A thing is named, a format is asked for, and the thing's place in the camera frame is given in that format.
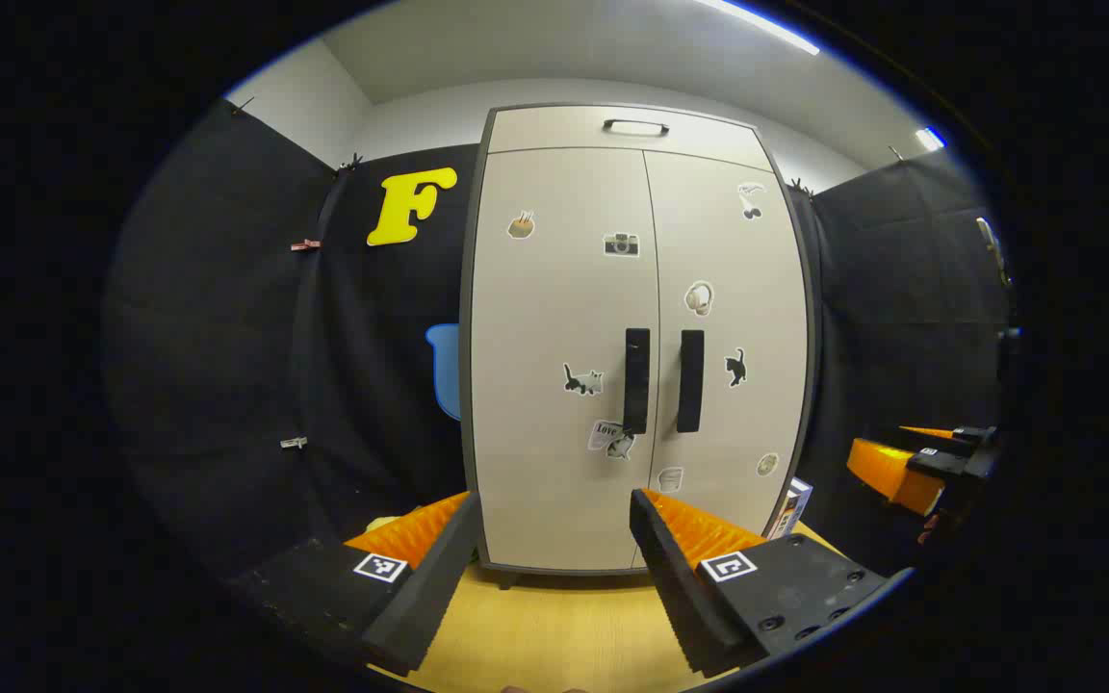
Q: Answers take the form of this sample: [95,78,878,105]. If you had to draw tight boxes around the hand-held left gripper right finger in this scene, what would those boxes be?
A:
[630,487,892,679]

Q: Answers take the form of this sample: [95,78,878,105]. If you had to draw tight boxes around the headphone sticker shoe cabinet door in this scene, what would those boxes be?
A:
[633,151,811,569]

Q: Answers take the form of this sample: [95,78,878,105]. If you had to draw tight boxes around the black backdrop cloth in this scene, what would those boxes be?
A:
[102,99,1013,617]

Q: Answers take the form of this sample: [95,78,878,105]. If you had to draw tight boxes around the small white box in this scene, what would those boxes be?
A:
[768,476,813,540]

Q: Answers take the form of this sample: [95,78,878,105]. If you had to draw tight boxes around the camera sticker shoe cabinet door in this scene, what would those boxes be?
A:
[470,146,659,571]

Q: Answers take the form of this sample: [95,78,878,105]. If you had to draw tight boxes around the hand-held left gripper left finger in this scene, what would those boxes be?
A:
[227,491,483,677]

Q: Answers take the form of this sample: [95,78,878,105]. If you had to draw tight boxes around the grey double-door shoe cabinet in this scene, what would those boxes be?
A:
[458,103,820,590]

